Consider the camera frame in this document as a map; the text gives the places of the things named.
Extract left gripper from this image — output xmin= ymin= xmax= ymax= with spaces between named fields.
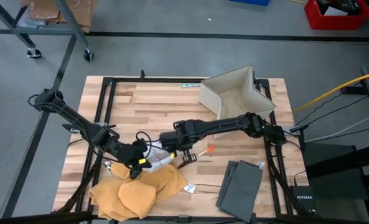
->
xmin=129 ymin=152 xmax=154 ymax=181

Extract yellow orange towel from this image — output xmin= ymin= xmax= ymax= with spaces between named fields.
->
xmin=88 ymin=161 xmax=189 ymax=222

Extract white red checked towel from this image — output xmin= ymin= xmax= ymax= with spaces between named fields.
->
xmin=143 ymin=144 xmax=177 ymax=174

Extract orange-tipped thin stick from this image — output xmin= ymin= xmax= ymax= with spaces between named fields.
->
xmin=196 ymin=144 xmax=217 ymax=157

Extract beige fabric storage box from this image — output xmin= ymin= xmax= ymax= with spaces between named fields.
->
xmin=197 ymin=64 xmax=277 ymax=140

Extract dark grey towel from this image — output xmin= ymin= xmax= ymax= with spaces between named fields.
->
xmin=215 ymin=159 xmax=264 ymax=223

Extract white printed towel tag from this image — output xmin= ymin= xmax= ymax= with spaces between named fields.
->
xmin=183 ymin=183 xmax=197 ymax=195

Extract metal spoon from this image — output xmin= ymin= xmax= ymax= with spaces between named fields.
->
xmin=103 ymin=159 xmax=114 ymax=179

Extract black table clamp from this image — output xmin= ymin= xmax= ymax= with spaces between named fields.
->
xmin=62 ymin=123 xmax=80 ymax=133
xmin=289 ymin=124 xmax=308 ymax=135

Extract black Netgear box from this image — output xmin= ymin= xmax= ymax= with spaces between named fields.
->
xmin=291 ymin=185 xmax=317 ymax=213

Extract blue bin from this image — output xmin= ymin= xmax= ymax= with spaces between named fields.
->
xmin=227 ymin=0 xmax=271 ymax=7

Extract black desk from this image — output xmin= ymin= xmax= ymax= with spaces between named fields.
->
xmin=302 ymin=142 xmax=369 ymax=224

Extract grey metal rolling cart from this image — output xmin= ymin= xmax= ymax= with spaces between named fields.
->
xmin=0 ymin=0 xmax=95 ymax=63

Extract red plastic bin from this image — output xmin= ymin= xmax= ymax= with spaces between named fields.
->
xmin=303 ymin=0 xmax=369 ymax=31

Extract brown cardboard sheets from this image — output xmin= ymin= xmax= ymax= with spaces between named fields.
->
xmin=20 ymin=0 xmax=98 ymax=34

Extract black device in bin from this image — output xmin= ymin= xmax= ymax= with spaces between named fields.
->
xmin=315 ymin=0 xmax=362 ymax=16

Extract white cable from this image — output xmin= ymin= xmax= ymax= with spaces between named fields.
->
xmin=322 ymin=113 xmax=369 ymax=140

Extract long yellow cable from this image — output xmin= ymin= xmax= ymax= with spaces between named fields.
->
xmin=291 ymin=68 xmax=369 ymax=114

